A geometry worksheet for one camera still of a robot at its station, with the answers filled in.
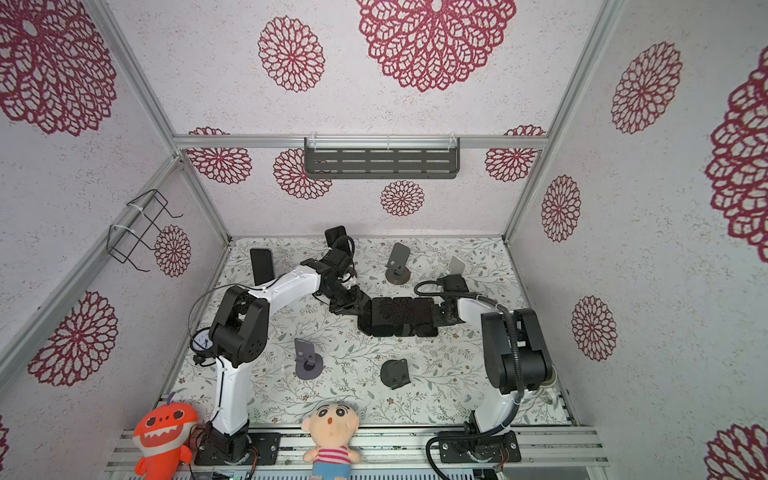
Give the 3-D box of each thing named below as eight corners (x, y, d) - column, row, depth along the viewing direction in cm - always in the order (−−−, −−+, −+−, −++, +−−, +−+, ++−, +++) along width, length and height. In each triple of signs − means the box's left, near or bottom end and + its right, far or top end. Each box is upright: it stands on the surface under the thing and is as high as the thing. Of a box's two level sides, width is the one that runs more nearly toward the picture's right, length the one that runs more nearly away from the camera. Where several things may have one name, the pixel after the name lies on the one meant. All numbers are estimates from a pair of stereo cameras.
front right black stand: (383, 392, 85) (383, 381, 78) (380, 373, 88) (380, 362, 81) (408, 387, 86) (410, 376, 79) (404, 369, 89) (406, 357, 82)
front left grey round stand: (299, 379, 87) (289, 363, 78) (303, 355, 92) (294, 338, 83) (320, 379, 87) (313, 363, 78) (323, 355, 92) (317, 338, 83)
